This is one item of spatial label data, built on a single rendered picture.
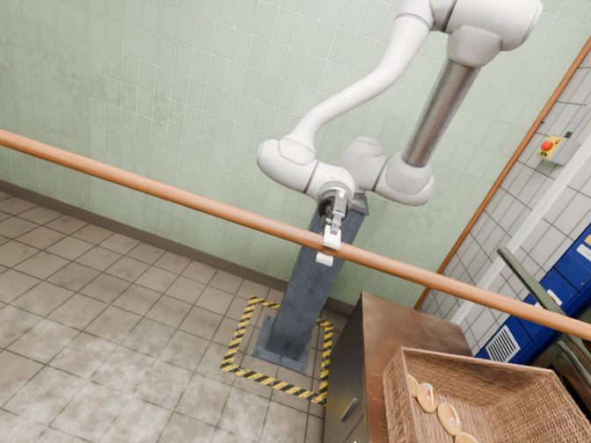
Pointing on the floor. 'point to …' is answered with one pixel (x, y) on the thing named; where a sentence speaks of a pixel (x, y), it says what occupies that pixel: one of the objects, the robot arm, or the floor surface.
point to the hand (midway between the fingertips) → (328, 244)
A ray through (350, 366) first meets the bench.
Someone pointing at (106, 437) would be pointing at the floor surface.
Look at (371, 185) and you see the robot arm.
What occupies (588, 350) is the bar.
